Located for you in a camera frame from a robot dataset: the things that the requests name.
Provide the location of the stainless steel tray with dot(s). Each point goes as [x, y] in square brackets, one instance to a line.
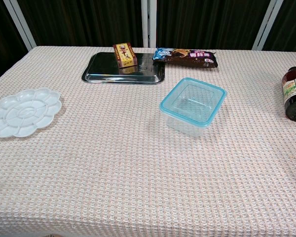
[101, 71]

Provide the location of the pink waffle tablecloth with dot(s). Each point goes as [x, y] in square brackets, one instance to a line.
[113, 160]

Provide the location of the white frame post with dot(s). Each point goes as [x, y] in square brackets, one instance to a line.
[22, 27]
[267, 27]
[149, 24]

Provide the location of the clear blue-rimmed plastic container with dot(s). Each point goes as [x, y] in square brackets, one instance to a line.
[187, 128]

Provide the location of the black curtain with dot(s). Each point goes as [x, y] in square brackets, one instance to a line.
[84, 22]

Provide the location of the yellow red carton box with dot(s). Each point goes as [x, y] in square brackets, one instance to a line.
[125, 55]

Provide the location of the white flower shaped palette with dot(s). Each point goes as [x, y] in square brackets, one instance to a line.
[24, 113]

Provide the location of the brown drink bottle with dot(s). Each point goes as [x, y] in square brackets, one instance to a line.
[294, 98]

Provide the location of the brown blue snack packet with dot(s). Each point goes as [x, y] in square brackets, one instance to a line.
[187, 58]

